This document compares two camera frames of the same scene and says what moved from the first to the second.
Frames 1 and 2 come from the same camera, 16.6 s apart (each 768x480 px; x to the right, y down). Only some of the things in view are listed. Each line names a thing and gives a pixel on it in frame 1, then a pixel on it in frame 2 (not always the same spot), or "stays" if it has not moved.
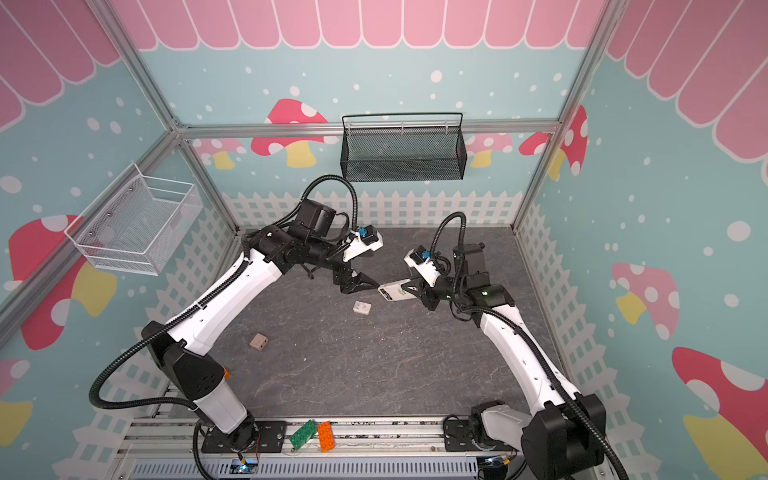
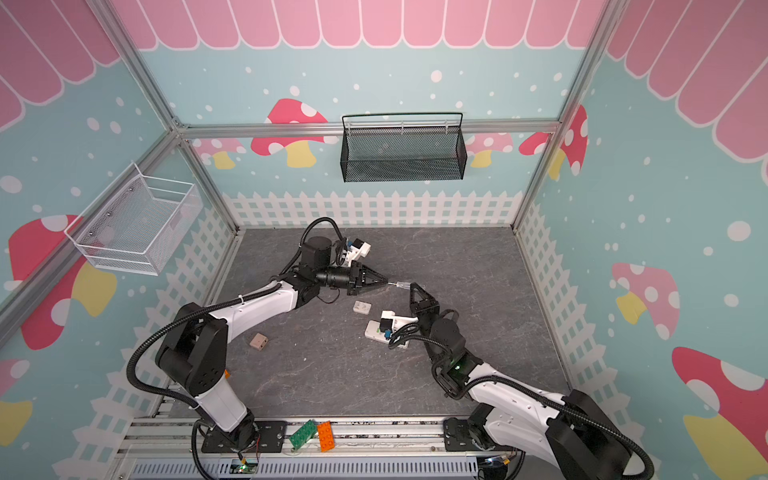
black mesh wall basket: (402, 147) stays
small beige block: (259, 342) stays
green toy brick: (300, 437) stays
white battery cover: (361, 307) stays
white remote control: (394, 291) to (372, 332)
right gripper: (428, 294) to (429, 314)
